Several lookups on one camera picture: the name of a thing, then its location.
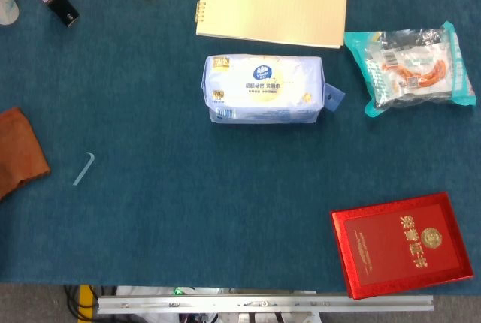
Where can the teal sausage snack bag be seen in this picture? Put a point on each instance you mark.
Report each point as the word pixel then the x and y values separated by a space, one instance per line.
pixel 409 67

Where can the blue tissue pack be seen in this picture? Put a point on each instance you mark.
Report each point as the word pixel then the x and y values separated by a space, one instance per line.
pixel 263 90

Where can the cream spiral notebook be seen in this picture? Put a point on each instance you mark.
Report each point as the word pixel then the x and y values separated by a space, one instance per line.
pixel 274 0

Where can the brown cloth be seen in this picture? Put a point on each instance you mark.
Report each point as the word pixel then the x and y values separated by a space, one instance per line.
pixel 19 150

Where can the aluminium frame rail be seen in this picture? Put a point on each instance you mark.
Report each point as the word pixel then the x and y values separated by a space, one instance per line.
pixel 263 303

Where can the red certificate book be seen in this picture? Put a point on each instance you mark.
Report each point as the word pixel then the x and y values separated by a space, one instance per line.
pixel 398 244

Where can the black purple carton box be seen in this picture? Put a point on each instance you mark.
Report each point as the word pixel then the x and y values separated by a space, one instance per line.
pixel 56 0

